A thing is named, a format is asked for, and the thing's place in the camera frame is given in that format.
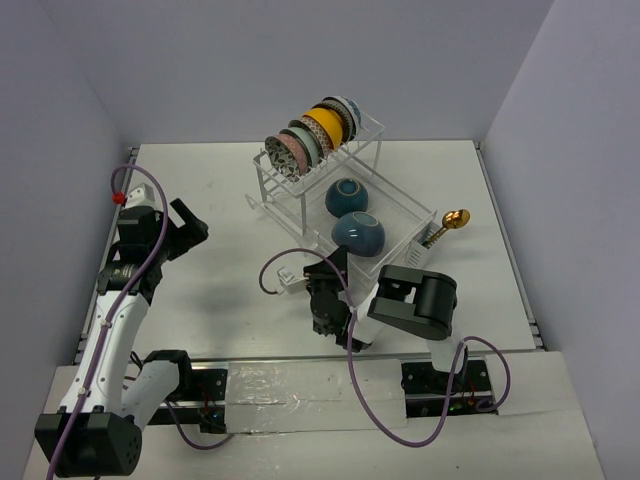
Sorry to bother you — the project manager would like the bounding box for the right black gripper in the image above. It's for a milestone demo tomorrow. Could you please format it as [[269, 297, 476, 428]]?
[[306, 243, 350, 293]]

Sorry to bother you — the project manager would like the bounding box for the dark blue ceramic bowl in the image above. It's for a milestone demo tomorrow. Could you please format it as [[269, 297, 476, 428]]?
[[331, 212, 386, 258]]

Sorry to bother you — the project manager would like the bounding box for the beige bowl black rim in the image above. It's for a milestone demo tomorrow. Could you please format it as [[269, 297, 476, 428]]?
[[325, 178, 369, 218]]

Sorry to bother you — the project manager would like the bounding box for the leaf patterned bowl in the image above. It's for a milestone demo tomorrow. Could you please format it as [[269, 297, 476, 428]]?
[[265, 135, 300, 182]]

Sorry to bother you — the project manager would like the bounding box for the red patterned white bowl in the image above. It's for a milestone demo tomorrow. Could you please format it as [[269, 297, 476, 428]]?
[[300, 116, 333, 158]]

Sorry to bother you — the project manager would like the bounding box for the pink patterned bowl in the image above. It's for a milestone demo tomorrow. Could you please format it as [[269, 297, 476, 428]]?
[[276, 133, 308, 177]]

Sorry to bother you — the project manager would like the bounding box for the light green ceramic bowl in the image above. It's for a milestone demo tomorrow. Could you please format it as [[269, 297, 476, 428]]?
[[287, 125, 321, 169]]

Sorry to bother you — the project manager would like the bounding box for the yellow bowl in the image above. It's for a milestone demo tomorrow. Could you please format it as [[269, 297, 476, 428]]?
[[302, 107, 344, 150]]

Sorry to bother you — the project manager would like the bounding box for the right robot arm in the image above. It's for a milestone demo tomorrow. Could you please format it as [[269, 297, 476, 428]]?
[[303, 247, 469, 392]]

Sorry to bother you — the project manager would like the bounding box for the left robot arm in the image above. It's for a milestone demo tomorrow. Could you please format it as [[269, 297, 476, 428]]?
[[35, 199, 208, 478]]

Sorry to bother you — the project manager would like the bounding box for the white slotted spatula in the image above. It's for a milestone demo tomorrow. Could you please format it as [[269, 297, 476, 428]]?
[[405, 240, 431, 269]]

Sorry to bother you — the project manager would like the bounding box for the gold metal spoon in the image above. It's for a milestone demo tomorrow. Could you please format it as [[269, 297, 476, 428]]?
[[422, 209, 471, 249]]

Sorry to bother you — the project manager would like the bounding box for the clear taped plastic sheet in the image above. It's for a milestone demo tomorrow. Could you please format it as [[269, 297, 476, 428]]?
[[225, 359, 407, 433]]

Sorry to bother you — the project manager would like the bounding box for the white wire dish rack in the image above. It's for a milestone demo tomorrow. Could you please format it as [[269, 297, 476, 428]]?
[[247, 113, 435, 290]]

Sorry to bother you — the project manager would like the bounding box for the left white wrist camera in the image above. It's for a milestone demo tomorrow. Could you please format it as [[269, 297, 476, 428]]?
[[112, 183, 156, 209]]

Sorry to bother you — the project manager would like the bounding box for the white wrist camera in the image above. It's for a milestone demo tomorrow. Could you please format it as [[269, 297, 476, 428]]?
[[112, 183, 156, 209], [277, 267, 307, 294]]

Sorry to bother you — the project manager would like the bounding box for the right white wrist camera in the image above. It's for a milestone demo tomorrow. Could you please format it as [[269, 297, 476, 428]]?
[[277, 267, 307, 294]]

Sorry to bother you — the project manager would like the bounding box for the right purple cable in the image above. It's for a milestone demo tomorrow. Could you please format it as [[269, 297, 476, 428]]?
[[259, 248, 512, 447]]

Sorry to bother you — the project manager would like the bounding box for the purple cable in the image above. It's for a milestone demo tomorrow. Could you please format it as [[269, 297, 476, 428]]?
[[259, 248, 512, 447], [44, 162, 236, 480]]

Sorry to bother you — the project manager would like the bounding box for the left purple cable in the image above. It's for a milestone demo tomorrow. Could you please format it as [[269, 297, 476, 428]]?
[[44, 162, 236, 480]]

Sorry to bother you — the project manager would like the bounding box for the black mounting rail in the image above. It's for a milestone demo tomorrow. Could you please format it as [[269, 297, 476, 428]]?
[[150, 358, 494, 434]]

